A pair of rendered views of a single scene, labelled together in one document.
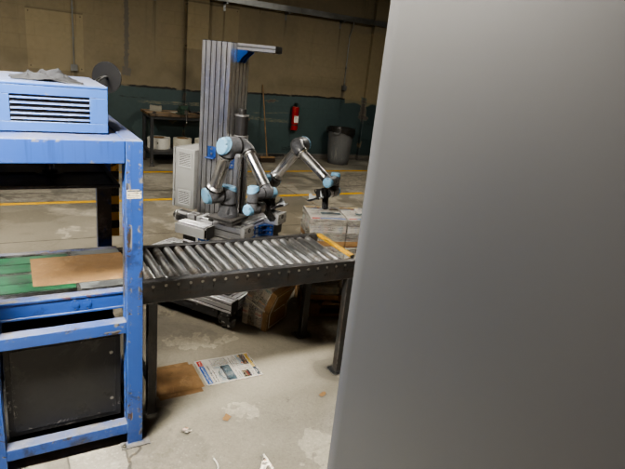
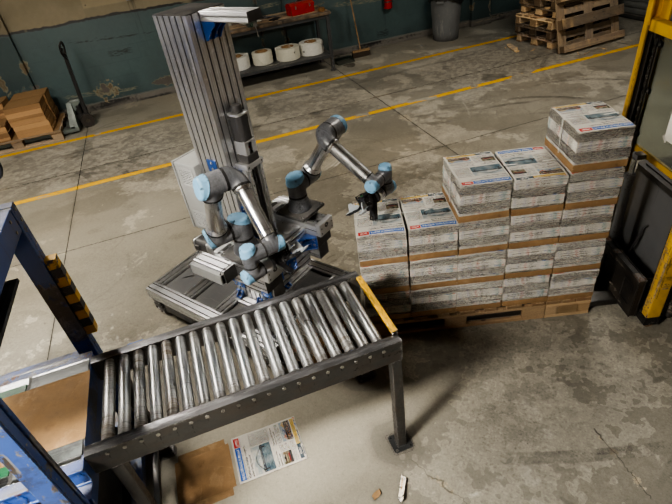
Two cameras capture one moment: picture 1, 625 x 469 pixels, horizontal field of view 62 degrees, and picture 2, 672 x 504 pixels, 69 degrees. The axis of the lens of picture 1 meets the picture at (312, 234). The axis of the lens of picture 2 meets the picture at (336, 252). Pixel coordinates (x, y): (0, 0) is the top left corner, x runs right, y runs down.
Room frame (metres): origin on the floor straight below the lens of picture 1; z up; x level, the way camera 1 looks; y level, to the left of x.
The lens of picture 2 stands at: (1.62, -0.48, 2.41)
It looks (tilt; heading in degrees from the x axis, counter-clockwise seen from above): 36 degrees down; 16
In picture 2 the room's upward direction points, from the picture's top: 8 degrees counter-clockwise
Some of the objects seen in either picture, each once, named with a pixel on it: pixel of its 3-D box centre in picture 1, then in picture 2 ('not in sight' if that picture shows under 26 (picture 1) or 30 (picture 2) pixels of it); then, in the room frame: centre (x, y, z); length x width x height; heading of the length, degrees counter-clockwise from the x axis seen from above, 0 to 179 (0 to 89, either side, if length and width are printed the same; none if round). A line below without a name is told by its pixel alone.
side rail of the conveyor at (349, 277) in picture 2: (226, 248); (234, 322); (3.19, 0.55, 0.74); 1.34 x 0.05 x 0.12; 121
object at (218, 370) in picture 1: (228, 368); (268, 448); (2.96, 0.45, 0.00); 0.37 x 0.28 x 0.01; 121
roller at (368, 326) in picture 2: (323, 249); (359, 312); (3.27, -0.08, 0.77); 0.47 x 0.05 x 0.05; 31
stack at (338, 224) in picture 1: (369, 261); (450, 261); (4.14, -0.50, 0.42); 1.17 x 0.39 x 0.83; 103
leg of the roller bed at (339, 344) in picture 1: (342, 324); (397, 403); (3.09, -0.26, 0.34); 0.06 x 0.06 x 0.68; 31
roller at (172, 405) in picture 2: (187, 262); (169, 377); (2.80, 0.70, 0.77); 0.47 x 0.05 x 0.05; 31
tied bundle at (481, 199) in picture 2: not in sight; (474, 186); (4.17, -0.63, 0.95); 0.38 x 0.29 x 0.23; 15
